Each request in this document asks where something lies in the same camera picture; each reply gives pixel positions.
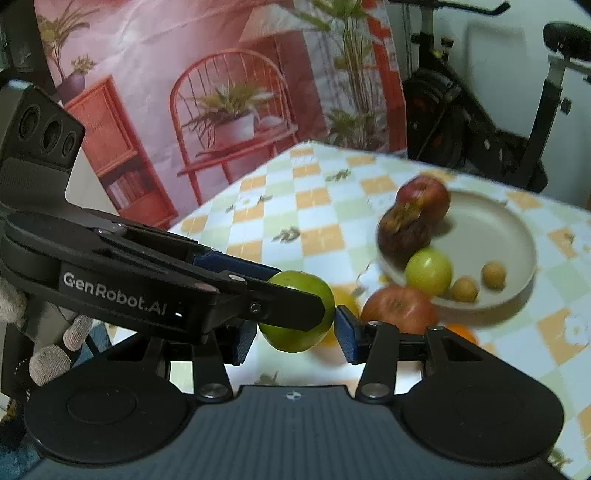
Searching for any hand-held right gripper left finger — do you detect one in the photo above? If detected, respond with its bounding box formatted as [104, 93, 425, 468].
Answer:
[99, 320, 257, 404]

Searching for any green apple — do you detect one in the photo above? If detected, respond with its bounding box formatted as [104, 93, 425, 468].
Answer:
[257, 271, 336, 354]
[405, 248, 454, 297]

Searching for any yellow lemon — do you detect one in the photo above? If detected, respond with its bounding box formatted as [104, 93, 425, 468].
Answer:
[318, 286, 362, 348]

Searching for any red pomegranate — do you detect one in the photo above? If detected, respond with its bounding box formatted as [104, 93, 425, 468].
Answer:
[360, 285, 439, 334]

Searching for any red apple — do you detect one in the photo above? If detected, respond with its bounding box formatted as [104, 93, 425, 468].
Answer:
[396, 176, 451, 223]

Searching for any checkered floral tablecloth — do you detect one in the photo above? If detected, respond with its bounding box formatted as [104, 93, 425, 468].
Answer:
[106, 141, 591, 480]

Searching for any brown longan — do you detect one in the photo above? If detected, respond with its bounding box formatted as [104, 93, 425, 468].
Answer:
[450, 276, 478, 303]
[481, 261, 507, 291]

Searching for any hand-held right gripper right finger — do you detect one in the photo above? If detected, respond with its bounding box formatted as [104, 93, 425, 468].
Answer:
[335, 306, 495, 404]

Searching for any dark red mangosteen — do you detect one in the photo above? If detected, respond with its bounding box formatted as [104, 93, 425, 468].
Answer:
[376, 203, 435, 269]

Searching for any printed red backdrop cloth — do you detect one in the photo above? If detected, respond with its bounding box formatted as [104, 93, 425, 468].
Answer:
[32, 0, 409, 232]

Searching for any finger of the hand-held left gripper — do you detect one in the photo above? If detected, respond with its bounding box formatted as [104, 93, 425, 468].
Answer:
[185, 247, 282, 283]
[185, 270, 326, 333]

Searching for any small orange tangerine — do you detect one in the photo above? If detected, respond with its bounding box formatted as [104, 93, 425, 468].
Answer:
[445, 323, 478, 344]

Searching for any person's left hand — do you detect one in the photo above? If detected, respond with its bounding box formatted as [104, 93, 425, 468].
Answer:
[0, 277, 93, 388]

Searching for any black exercise bike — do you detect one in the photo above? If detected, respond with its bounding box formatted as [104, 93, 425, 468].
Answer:
[388, 0, 591, 195]

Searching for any beige round plate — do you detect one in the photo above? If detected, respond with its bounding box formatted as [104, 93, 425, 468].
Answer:
[379, 189, 539, 319]

